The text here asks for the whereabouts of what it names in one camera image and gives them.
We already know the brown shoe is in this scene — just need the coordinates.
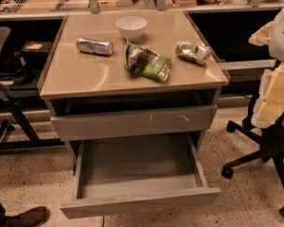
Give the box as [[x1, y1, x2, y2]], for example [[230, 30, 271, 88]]
[[1, 206, 49, 227]]

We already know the white ceramic bowl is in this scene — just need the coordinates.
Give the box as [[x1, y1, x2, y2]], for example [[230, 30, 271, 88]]
[[115, 16, 148, 42]]

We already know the silver soda can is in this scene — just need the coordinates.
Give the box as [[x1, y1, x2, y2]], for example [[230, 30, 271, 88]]
[[76, 37, 113, 56]]

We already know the grey drawer cabinet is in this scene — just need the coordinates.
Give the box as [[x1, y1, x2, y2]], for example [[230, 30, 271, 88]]
[[39, 10, 228, 157]]

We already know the black box with label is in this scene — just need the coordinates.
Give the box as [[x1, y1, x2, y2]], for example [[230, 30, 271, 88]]
[[21, 41, 52, 69]]

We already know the grey drawer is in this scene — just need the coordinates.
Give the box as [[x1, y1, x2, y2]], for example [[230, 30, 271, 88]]
[[51, 105, 217, 141], [61, 133, 221, 218]]

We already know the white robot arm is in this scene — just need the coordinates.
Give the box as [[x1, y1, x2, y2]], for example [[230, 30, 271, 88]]
[[249, 8, 284, 129]]

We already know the black office chair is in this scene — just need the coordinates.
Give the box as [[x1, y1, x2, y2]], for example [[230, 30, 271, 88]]
[[222, 93, 284, 218]]

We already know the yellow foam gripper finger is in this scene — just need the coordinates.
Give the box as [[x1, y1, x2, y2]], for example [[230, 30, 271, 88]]
[[249, 21, 284, 129]]

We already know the grey top drawer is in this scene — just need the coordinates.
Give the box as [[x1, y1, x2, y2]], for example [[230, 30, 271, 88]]
[[51, 105, 217, 141]]

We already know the green chip bag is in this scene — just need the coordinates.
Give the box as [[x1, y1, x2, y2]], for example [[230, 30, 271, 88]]
[[124, 41, 171, 82]]

